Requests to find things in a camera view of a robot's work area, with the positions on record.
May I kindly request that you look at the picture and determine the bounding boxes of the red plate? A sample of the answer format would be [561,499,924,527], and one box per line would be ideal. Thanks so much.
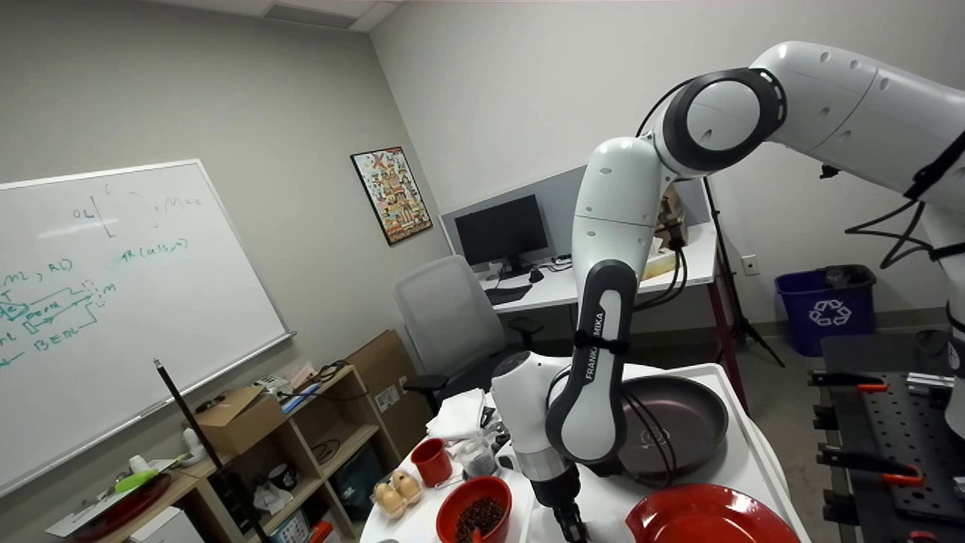
[626,483,799,543]

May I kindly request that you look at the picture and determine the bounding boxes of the black pole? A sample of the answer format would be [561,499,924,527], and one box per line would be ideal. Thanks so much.
[155,362,263,538]

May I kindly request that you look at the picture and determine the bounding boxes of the white desk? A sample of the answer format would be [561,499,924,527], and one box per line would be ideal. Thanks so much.
[485,222,717,315]

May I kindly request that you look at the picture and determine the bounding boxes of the bread rolls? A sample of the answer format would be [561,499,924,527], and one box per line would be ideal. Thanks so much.
[372,471,423,520]

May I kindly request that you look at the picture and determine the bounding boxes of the computer monitor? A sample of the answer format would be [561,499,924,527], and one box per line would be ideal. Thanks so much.
[457,197,545,273]

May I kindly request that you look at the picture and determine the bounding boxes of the small glass jar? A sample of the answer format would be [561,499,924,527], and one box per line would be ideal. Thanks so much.
[464,449,498,478]

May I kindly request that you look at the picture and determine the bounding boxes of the black tripod stand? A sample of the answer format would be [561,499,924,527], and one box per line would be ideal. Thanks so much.
[702,181,783,400]

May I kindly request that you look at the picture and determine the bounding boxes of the white towel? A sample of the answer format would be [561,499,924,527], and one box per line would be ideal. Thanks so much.
[425,388,501,441]

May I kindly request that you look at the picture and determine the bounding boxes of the framed wall poster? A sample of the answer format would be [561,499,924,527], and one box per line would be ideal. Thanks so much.
[350,146,433,243]

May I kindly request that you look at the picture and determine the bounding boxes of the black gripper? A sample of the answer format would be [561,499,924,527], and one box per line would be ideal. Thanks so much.
[535,467,582,543]

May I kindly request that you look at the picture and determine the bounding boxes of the grey office chair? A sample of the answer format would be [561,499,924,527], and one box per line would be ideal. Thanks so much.
[395,255,535,409]

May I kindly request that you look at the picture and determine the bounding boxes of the wooden shelf unit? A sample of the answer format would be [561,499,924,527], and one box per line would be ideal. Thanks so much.
[49,366,397,543]

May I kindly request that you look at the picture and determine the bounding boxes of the red bowl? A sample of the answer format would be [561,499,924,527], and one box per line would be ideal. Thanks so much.
[436,477,512,543]

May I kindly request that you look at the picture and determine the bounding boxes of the white cutting board tray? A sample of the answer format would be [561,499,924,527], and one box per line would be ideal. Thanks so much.
[501,358,812,543]

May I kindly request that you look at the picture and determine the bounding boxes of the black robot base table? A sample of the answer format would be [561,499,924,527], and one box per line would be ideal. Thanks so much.
[810,329,965,543]

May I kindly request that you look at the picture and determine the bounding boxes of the round white table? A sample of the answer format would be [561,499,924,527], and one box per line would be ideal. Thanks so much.
[359,362,812,543]

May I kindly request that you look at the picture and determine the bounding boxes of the dark frying pan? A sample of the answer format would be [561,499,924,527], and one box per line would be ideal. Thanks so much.
[618,373,730,483]

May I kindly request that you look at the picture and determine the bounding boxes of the cardboard box on shelf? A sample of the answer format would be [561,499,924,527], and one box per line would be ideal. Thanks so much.
[200,386,285,455]

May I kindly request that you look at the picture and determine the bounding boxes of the red mug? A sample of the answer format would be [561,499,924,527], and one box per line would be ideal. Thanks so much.
[410,437,453,485]

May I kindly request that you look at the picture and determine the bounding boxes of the blue recycling bin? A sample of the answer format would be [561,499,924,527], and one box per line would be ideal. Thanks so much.
[774,266,877,355]

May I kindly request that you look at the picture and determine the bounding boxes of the whiteboard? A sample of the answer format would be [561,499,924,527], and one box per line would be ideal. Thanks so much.
[0,159,291,495]

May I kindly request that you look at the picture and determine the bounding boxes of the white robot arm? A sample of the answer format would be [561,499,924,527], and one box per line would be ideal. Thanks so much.
[491,40,965,543]

